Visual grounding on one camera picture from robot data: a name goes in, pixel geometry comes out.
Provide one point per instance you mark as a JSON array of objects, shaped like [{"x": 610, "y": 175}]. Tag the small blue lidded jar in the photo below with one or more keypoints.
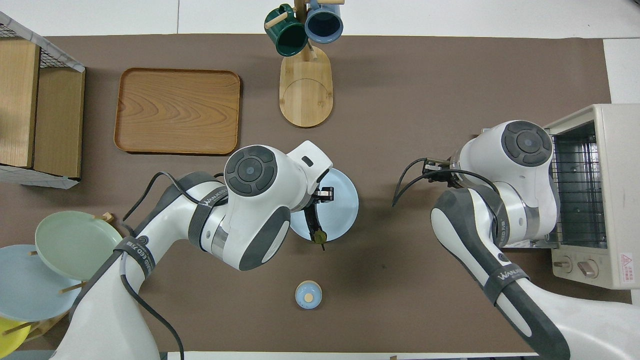
[{"x": 308, "y": 295}]

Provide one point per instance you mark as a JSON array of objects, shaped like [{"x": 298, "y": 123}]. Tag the beige toaster oven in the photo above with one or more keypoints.
[{"x": 620, "y": 200}]

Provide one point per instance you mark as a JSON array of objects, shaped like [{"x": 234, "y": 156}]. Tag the wooden serving tray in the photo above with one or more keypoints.
[{"x": 177, "y": 110}]

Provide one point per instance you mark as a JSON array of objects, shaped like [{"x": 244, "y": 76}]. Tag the blue mug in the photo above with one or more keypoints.
[{"x": 324, "y": 25}]

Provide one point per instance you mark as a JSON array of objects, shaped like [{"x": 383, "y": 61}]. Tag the brown table mat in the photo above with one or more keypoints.
[{"x": 425, "y": 90}]

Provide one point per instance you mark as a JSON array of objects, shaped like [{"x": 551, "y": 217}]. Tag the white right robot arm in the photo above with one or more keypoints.
[{"x": 520, "y": 165}]

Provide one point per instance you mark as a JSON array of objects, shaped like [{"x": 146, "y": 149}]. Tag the pale green plate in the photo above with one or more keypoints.
[{"x": 75, "y": 245}]

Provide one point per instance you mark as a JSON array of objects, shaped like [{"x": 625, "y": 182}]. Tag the light blue racked plate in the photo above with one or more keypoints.
[{"x": 30, "y": 290}]

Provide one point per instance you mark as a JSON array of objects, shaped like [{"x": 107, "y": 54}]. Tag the dark green mug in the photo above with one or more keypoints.
[{"x": 287, "y": 37}]

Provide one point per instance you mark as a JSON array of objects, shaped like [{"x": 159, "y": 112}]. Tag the wooden plate rack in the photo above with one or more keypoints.
[{"x": 106, "y": 217}]

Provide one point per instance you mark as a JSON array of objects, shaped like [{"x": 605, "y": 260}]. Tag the wooden mug tree stand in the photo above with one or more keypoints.
[{"x": 305, "y": 100}]

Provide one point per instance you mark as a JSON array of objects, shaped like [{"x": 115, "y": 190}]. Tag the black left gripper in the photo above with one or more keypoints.
[{"x": 322, "y": 195}]

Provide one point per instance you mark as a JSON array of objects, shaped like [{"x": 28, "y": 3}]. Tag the dark purple eggplant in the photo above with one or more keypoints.
[{"x": 319, "y": 235}]

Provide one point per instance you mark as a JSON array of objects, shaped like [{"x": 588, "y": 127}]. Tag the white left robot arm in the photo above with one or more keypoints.
[{"x": 250, "y": 200}]

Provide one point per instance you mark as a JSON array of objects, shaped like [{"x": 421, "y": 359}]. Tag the yellow plate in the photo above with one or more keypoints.
[{"x": 10, "y": 340}]

